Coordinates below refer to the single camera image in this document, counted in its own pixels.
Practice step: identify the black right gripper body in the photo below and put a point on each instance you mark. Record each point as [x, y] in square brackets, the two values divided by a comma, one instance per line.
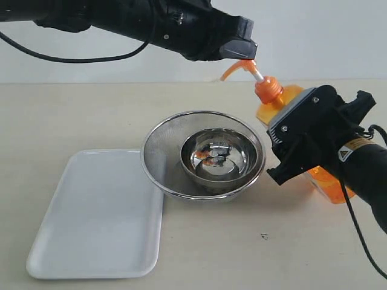
[339, 122]

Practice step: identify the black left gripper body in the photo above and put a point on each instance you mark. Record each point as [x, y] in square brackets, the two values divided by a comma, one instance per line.
[194, 29]

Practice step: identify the orange dish soap pump bottle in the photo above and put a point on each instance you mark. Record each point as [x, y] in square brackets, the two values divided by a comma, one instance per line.
[269, 93]

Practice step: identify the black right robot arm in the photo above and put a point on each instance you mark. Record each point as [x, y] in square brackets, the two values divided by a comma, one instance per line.
[361, 165]

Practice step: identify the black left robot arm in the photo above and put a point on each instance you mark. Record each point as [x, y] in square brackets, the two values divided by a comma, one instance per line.
[126, 18]

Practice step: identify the small stainless steel bowl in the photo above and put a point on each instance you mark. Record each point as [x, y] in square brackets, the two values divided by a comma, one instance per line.
[216, 157]

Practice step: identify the steel mesh strainer bowl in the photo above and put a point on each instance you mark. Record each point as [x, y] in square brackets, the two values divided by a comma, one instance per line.
[160, 155]

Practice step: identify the white rectangular plastic tray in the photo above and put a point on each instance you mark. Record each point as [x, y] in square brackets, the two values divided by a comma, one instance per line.
[103, 221]

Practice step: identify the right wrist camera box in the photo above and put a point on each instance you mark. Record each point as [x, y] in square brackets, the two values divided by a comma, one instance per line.
[305, 110]

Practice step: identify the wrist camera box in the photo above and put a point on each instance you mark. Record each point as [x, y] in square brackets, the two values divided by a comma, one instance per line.
[237, 41]
[305, 110]

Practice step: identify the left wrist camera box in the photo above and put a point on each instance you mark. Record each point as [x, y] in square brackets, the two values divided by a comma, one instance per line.
[237, 41]

